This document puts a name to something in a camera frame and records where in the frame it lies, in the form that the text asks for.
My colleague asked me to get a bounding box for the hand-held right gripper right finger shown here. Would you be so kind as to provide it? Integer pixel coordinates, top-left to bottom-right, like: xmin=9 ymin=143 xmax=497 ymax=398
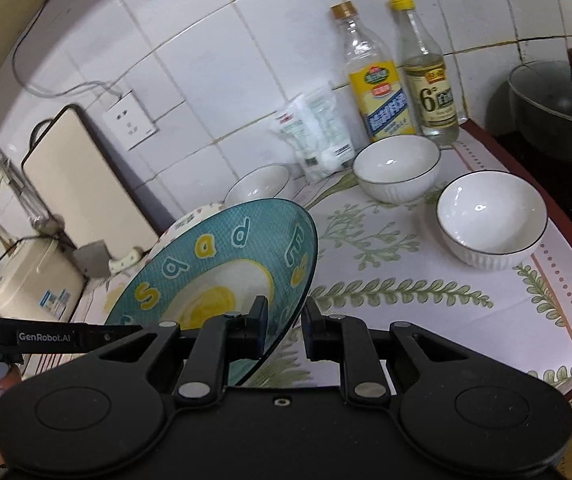
xmin=302 ymin=300 xmax=461 ymax=408

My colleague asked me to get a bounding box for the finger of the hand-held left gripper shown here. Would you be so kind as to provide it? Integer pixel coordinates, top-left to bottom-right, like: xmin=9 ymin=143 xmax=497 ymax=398
xmin=80 ymin=324 xmax=144 ymax=356

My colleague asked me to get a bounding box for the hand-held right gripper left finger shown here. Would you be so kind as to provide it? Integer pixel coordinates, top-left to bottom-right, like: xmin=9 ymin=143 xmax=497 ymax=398
xmin=98 ymin=296 xmax=270 ymax=408

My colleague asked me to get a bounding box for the teal egg print plate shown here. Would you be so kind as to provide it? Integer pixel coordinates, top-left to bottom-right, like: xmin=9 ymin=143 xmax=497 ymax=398
xmin=103 ymin=198 xmax=318 ymax=387

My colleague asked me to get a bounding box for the floral print bowl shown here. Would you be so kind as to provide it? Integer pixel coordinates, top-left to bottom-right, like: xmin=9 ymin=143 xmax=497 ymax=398
xmin=157 ymin=202 xmax=225 ymax=247

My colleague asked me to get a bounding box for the white ribbed bowl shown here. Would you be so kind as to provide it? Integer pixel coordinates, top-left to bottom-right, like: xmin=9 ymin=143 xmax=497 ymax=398
xmin=436 ymin=170 xmax=549 ymax=272
xmin=353 ymin=134 xmax=441 ymax=205
xmin=222 ymin=164 xmax=293 ymax=207

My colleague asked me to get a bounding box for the beige rice cooker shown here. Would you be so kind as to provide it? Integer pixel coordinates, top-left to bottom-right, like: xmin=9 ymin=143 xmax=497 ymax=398
xmin=0 ymin=236 xmax=88 ymax=322

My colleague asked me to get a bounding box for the grey knife blade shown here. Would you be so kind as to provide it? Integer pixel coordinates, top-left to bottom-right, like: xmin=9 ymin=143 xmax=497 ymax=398
xmin=73 ymin=240 xmax=115 ymax=279

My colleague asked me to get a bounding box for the floral tablecloth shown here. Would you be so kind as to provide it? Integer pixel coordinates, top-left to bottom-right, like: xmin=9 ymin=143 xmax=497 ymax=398
xmin=73 ymin=125 xmax=572 ymax=392

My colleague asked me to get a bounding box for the hanging metal whisk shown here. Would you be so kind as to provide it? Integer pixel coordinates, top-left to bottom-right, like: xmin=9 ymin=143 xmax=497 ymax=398
xmin=0 ymin=144 xmax=63 ymax=235

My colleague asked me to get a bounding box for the beige cutting board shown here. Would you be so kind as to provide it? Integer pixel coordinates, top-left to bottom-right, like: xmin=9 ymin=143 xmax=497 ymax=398
xmin=20 ymin=104 xmax=161 ymax=252

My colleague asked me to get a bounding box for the plastic bag of rock sugar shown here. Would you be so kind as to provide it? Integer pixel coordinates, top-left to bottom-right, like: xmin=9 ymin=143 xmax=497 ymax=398
xmin=270 ymin=84 xmax=357 ymax=183

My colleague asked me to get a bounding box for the brown cap yellow label bottle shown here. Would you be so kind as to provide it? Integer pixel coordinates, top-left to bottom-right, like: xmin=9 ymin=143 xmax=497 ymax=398
xmin=330 ymin=1 xmax=417 ymax=142

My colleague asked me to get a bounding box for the yellow cap clear bottle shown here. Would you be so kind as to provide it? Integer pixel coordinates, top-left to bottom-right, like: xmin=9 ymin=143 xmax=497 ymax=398
xmin=390 ymin=0 xmax=461 ymax=147

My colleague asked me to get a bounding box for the black stove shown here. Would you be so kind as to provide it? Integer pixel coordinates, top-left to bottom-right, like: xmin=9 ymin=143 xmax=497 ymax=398
xmin=484 ymin=127 xmax=572 ymax=223

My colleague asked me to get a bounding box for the black wok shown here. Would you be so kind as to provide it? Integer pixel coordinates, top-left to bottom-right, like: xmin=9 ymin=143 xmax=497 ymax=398
xmin=508 ymin=80 xmax=572 ymax=162

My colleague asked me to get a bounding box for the glass wok lid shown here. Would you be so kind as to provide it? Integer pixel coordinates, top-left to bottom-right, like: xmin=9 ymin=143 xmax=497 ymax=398
xmin=508 ymin=47 xmax=572 ymax=128

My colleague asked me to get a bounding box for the white wall socket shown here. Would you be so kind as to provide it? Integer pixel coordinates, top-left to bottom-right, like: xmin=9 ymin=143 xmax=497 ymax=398
xmin=102 ymin=90 xmax=159 ymax=151

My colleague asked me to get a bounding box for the white power cable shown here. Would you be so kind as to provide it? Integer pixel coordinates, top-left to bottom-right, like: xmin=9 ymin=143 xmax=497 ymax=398
xmin=11 ymin=30 xmax=128 ymax=107

